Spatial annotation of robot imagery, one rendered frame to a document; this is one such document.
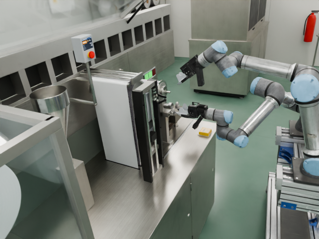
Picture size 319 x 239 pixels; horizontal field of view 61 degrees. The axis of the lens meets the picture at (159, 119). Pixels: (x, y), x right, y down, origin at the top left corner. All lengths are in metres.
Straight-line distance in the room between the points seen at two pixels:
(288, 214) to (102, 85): 1.70
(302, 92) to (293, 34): 4.65
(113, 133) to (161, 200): 0.47
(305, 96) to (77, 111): 1.17
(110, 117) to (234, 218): 1.51
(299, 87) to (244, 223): 1.46
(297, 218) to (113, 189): 1.45
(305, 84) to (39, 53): 1.22
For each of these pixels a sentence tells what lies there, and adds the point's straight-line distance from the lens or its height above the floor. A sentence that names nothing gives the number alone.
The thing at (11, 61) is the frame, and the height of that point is 1.62.
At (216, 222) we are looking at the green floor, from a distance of 2.53.
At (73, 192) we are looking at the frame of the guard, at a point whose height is 1.36.
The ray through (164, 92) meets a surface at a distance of 1.70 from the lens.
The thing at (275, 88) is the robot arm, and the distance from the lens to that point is 1.78.
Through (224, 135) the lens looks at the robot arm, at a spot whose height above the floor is 1.02.
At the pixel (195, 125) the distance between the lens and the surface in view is 1.76.
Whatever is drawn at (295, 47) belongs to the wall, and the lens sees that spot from 6.08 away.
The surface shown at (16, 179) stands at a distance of 0.73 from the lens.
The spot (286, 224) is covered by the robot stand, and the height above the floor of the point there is 0.21.
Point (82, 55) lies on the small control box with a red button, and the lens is 1.15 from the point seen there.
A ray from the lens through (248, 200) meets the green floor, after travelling 2.73.
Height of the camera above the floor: 1.91
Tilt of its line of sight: 29 degrees down
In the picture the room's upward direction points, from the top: 5 degrees counter-clockwise
